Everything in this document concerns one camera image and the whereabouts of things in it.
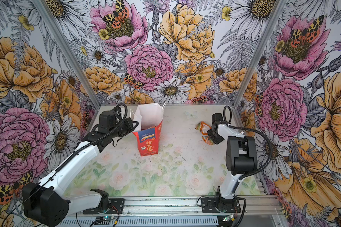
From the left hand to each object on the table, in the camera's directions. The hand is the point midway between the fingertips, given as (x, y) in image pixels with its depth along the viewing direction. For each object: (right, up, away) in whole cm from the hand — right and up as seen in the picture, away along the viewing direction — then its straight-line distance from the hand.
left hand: (138, 126), depth 79 cm
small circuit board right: (+47, -45, -8) cm, 66 cm away
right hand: (+45, -10, +17) cm, 49 cm away
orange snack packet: (+40, -2, +23) cm, 46 cm away
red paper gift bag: (+3, +5, +18) cm, 19 cm away
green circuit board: (-13, -45, -8) cm, 48 cm away
